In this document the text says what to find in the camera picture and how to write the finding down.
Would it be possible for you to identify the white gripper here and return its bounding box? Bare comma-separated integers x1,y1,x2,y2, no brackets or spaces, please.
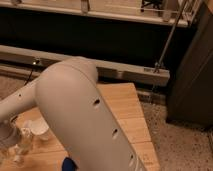
0,120,18,148

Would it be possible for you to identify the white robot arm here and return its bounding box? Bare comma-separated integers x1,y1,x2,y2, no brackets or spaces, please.
0,57,147,171

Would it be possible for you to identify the white paper cup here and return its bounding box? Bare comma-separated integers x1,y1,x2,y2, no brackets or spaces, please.
24,117,51,141

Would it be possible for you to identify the blue round object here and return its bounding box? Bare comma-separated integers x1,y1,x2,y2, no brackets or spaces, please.
62,157,77,171

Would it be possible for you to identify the metal pole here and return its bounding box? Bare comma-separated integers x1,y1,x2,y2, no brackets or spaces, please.
154,0,188,73

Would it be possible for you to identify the dark cabinet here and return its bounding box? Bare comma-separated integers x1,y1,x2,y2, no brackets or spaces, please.
166,0,213,127

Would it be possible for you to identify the black cable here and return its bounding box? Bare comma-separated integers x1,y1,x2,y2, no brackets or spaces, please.
24,59,41,84

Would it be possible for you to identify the grey metal rail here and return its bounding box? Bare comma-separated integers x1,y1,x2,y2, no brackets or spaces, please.
0,45,170,87

